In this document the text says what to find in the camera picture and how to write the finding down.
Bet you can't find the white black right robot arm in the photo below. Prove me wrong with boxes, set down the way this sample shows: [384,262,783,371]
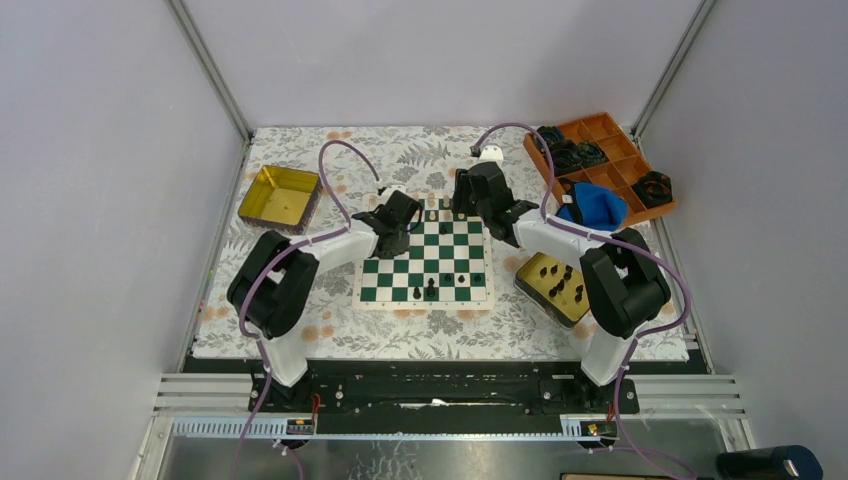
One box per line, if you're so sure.
[452,161,671,412]

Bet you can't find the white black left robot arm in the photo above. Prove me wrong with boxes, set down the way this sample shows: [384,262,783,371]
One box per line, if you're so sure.
[226,189,425,411]

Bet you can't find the green white chess board mat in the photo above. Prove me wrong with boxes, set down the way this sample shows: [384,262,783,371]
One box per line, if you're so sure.
[352,191,496,311]

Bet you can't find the gold tin lid left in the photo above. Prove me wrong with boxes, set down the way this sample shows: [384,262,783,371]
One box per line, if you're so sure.
[237,165,323,235]

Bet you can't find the gold tin box right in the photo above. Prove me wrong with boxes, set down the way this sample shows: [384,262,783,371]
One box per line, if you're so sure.
[514,253,590,329]

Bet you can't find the orange compartment tray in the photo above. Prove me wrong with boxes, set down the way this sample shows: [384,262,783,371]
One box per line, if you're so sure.
[523,112,677,227]

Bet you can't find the black hexagonal part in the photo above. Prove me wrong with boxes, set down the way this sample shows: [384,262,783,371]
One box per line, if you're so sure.
[631,171,674,209]

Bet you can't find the dark cylinder bottle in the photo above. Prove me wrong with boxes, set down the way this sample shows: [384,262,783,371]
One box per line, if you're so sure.
[716,445,824,480]

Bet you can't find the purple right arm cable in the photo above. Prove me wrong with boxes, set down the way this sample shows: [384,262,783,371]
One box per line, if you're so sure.
[471,122,700,480]

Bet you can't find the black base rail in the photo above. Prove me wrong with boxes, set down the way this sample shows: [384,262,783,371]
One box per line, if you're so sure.
[248,360,676,435]

